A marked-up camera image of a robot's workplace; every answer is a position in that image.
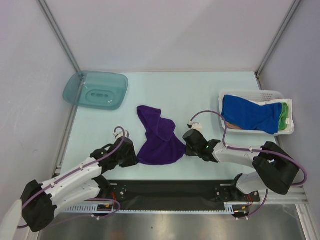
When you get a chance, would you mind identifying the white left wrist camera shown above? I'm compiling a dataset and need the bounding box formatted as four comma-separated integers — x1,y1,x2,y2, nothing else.
113,130,130,140

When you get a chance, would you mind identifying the aluminium frame rail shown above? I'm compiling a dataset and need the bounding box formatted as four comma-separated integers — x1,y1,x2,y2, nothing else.
265,185,309,205

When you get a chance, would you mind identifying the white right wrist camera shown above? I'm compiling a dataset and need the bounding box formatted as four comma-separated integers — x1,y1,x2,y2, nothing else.
187,121,203,133

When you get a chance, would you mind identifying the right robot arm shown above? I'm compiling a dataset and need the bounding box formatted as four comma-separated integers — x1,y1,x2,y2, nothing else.
183,129,301,201

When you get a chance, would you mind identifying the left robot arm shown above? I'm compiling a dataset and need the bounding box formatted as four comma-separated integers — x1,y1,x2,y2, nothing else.
20,137,138,233

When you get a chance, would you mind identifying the white plastic basket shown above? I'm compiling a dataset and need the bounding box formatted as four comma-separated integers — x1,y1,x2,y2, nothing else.
218,89,285,136

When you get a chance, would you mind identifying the blue towel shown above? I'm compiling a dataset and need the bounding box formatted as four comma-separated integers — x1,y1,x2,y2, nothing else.
221,95,283,135

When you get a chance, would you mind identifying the pink towel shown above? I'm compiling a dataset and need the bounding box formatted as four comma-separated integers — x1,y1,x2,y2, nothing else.
226,122,243,131

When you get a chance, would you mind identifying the green microfibre towel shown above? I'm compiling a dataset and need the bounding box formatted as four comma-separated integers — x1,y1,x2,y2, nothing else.
278,102,289,131

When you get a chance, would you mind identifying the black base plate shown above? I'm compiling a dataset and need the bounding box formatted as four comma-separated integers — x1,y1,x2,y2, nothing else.
99,180,260,212

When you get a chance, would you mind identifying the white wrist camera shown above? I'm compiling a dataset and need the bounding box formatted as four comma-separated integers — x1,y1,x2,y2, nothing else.
113,130,130,140
187,121,203,133

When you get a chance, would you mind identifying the purple towel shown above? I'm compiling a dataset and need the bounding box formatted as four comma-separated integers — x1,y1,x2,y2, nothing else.
136,105,187,166

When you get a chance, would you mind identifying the teal plastic bin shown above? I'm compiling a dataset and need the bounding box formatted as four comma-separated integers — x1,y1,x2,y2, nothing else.
63,71,129,111

